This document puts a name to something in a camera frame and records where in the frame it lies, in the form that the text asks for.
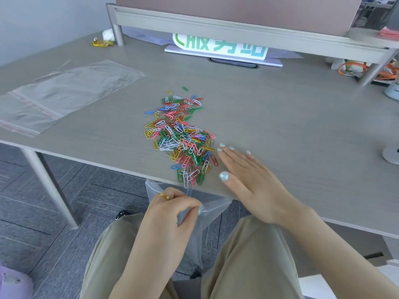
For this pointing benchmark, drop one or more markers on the person's right forearm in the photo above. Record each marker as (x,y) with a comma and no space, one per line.
(336,255)

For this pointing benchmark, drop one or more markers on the grey metal desk shelf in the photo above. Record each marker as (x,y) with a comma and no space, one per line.
(249,32)

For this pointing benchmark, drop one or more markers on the person's left forearm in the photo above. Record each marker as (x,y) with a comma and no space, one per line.
(149,264)

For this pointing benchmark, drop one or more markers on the person's right little finger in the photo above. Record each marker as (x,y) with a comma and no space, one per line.
(256,160)

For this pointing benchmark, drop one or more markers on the white crumpled tissue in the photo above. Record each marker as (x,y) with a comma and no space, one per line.
(108,34)

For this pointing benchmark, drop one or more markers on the person's left hand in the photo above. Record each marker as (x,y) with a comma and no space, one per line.
(162,214)

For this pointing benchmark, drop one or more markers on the grey table leg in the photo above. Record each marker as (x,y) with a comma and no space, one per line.
(50,188)

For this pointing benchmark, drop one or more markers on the white round base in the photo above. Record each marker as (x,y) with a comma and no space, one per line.
(391,155)

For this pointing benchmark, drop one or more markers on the small clear plastic bag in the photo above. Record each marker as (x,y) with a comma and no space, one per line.
(205,227)

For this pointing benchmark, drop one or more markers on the khaki trousers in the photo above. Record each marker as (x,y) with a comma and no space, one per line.
(249,264)

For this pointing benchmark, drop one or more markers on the white container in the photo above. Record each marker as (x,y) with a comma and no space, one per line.
(392,90)

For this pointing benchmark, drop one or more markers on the brown partition panel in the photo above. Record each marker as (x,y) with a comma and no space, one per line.
(237,12)

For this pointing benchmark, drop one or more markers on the person's right middle finger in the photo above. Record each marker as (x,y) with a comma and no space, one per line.
(238,158)

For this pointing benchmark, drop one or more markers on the person's right thumb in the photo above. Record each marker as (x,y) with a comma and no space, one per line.
(232,185)

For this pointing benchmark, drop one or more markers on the pink item on shelf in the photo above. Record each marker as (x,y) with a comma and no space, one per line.
(389,33)

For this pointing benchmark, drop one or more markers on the pile of coloured paper clips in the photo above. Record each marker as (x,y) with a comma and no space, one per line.
(179,140)

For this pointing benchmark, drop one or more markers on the yellow wrapper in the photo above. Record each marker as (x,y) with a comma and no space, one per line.
(100,43)

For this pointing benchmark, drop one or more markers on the white sign with green letters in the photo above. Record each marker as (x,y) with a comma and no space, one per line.
(224,48)

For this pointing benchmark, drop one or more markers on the person's left thumb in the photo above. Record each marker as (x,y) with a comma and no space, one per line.
(192,214)

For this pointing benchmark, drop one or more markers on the person's right hand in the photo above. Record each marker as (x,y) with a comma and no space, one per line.
(265,189)

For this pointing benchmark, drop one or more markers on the purple object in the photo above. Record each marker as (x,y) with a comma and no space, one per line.
(14,283)

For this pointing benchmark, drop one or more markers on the black shoe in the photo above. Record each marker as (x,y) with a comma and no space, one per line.
(122,214)

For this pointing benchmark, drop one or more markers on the large clear zip bag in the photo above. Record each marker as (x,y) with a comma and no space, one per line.
(78,87)
(21,116)

